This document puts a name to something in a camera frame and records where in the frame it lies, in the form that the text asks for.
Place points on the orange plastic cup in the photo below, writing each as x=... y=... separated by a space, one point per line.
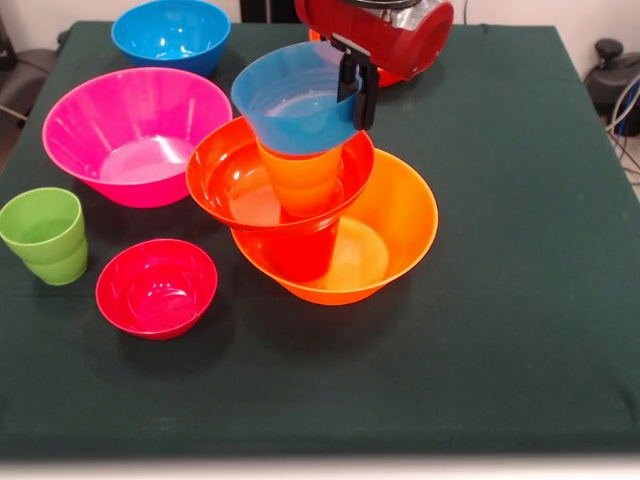
x=300 y=180

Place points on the green plastic cup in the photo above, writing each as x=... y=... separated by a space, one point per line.
x=50 y=250

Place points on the red-orange plastic bowl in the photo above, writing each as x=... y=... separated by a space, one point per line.
x=387 y=80
x=225 y=180

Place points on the small translucent blue bowl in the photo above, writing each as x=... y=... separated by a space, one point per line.
x=280 y=85

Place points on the dark green tablecloth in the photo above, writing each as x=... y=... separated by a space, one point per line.
x=500 y=300

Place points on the large pink bowl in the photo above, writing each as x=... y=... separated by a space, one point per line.
x=125 y=150

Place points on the large orange bowl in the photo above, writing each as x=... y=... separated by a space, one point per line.
x=400 y=220

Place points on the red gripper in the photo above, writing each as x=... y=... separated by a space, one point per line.
x=360 y=35

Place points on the large blue bowl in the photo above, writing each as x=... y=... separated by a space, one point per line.
x=150 y=55

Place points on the small crimson bowl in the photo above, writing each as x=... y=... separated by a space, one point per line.
x=155 y=295

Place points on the red-orange plastic cup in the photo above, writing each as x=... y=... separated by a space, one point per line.
x=305 y=255

